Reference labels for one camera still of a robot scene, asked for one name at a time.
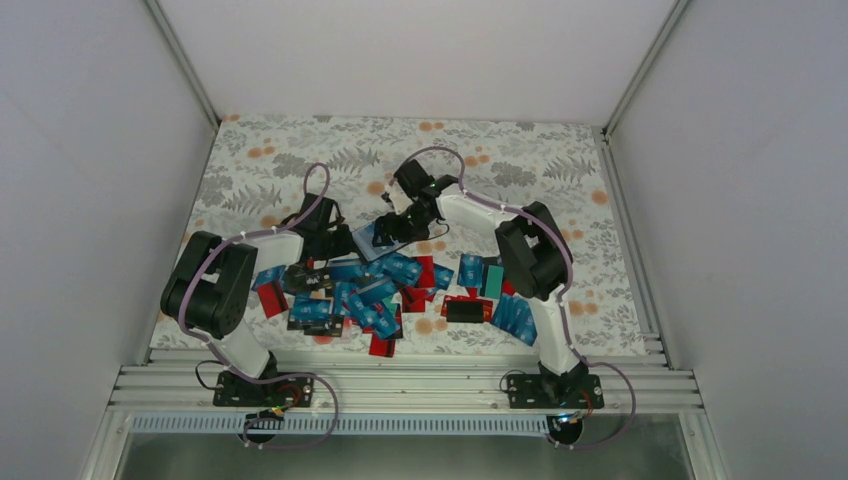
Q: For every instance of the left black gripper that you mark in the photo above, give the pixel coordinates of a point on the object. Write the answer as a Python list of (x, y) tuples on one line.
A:
[(345, 245)]

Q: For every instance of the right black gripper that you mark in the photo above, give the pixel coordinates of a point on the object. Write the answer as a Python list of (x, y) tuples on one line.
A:
[(382, 225)]

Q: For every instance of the black leather card holder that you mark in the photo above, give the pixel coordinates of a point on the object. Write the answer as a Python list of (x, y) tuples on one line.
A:
[(370, 246)]

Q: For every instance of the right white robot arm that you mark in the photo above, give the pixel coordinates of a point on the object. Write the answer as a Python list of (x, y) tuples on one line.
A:
[(536, 261)]

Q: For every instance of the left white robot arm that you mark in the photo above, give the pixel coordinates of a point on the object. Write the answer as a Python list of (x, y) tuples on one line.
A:
[(208, 289)]

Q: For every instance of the black VIP card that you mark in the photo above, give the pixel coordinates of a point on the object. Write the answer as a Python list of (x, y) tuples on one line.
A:
[(299, 279)]

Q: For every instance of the blue VIP card lower left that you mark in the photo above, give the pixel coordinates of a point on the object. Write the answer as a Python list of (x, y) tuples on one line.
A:
[(310, 310)]

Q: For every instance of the red card far left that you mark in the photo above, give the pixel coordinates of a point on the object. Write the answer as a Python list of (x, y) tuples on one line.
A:
[(272, 299)]

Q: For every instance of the blue card beside teal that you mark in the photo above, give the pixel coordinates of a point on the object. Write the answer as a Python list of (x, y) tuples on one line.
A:
[(471, 269)]

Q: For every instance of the black card on red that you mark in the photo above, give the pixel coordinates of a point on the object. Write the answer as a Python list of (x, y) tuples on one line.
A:
[(465, 312)]

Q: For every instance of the red card bottom centre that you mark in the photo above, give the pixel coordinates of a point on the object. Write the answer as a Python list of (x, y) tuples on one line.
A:
[(379, 347)]

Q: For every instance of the blue VIP card stack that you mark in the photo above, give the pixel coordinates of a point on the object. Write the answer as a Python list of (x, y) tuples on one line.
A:
[(513, 315)]

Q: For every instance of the floral table mat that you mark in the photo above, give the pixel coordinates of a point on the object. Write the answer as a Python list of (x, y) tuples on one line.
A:
[(437, 237)]

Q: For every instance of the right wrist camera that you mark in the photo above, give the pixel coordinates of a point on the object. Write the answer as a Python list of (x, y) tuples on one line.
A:
[(394, 197)]

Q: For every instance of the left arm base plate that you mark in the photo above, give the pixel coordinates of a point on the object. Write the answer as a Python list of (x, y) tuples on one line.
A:
[(233, 391)]

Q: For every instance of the grey perforated cable duct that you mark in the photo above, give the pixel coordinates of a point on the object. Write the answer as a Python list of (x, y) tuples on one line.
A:
[(347, 424)]

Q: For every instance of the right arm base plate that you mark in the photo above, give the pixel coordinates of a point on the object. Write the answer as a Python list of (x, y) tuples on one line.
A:
[(526, 391)]

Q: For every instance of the aluminium rail frame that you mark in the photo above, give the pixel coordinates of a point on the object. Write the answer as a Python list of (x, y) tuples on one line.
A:
[(407, 383)]

